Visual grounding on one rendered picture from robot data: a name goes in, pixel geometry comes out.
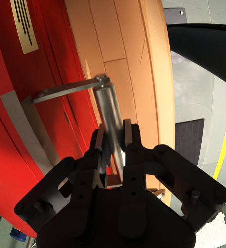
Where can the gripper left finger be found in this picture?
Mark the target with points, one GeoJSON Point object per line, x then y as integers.
{"type": "Point", "coordinates": [46, 180]}

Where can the silver toolbox latch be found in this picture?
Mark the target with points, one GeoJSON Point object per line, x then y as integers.
{"type": "Point", "coordinates": [108, 108]}

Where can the red cantilever toolbox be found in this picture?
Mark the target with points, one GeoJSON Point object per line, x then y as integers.
{"type": "Point", "coordinates": [37, 67]}

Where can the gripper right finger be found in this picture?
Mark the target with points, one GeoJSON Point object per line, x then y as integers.
{"type": "Point", "coordinates": [192, 174]}

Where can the dark grey floor mat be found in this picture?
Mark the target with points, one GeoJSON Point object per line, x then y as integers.
{"type": "Point", "coordinates": [189, 141]}

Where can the white perforated mat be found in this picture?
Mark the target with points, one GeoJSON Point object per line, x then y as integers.
{"type": "Point", "coordinates": [213, 234]}

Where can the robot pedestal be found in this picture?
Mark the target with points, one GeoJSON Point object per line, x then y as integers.
{"type": "Point", "coordinates": [205, 44]}

